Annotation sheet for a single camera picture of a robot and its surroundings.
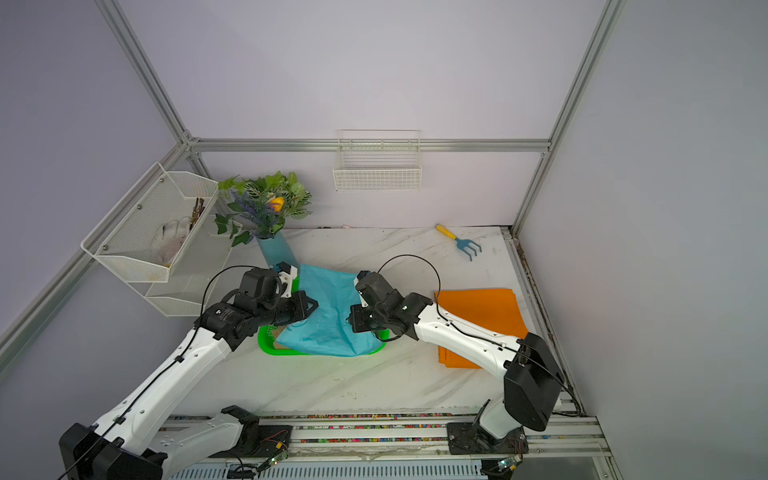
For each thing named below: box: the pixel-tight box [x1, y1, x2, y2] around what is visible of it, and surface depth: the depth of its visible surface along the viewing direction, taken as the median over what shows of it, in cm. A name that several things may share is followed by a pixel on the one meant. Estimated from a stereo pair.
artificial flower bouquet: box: [214, 171, 313, 247], surface depth 86 cm
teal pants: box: [274, 264, 386, 357], surface depth 76 cm
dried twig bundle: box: [189, 197, 205, 231], surface depth 83 cm
